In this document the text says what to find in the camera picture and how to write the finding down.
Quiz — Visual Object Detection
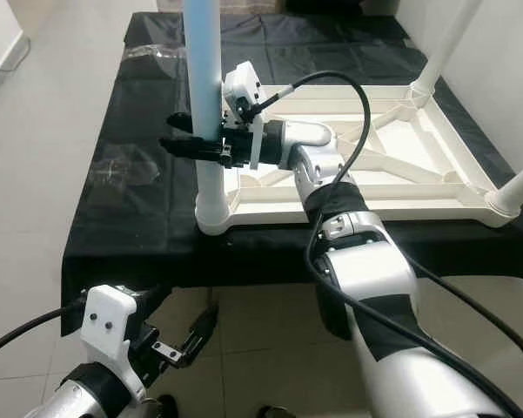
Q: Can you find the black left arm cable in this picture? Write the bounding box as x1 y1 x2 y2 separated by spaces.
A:
0 296 89 363

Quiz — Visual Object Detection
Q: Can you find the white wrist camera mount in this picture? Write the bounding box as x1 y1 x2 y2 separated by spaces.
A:
80 285 145 381
222 61 267 172

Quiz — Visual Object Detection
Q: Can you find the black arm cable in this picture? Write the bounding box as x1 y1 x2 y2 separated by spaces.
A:
0 296 89 363
252 70 523 418

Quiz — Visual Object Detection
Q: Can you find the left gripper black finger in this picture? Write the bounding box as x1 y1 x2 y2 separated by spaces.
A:
131 283 174 311
178 301 221 363

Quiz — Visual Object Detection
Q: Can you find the black wall cable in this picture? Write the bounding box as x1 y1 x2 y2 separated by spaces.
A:
0 35 28 76

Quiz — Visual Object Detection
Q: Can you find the black tablecloth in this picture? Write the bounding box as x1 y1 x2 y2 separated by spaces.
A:
61 10 523 337

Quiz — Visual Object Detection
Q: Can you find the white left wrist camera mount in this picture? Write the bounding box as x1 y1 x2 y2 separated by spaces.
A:
80 285 145 381

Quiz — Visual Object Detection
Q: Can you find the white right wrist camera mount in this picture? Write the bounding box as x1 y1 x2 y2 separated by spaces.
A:
222 61 267 172

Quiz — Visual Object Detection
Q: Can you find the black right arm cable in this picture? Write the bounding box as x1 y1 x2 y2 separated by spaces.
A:
252 70 523 418

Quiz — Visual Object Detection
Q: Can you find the black left robot foot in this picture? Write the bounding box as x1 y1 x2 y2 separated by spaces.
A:
155 395 182 418

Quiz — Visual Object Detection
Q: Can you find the white plastic table top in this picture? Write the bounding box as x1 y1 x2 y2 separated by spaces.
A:
196 83 523 237

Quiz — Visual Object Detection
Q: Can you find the black robot foot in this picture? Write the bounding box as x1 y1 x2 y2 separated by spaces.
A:
155 395 182 418
256 404 298 418

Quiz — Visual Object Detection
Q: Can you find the black right robot foot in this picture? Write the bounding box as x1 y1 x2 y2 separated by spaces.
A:
256 404 298 418

